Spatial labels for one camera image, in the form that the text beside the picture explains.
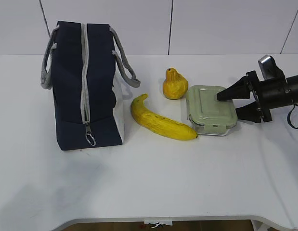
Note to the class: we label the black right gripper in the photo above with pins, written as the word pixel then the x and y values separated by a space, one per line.
pixel 268 94

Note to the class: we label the navy blue lunch bag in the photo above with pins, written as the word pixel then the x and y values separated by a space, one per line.
pixel 79 66

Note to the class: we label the yellow banana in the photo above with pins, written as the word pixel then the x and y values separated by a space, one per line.
pixel 159 124

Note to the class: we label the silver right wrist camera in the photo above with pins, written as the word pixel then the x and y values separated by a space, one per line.
pixel 269 68

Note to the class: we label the green lidded glass container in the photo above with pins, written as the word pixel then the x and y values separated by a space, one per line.
pixel 207 115

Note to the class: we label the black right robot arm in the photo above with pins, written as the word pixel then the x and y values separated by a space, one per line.
pixel 291 90

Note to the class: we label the yellow pear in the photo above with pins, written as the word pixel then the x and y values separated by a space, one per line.
pixel 175 85

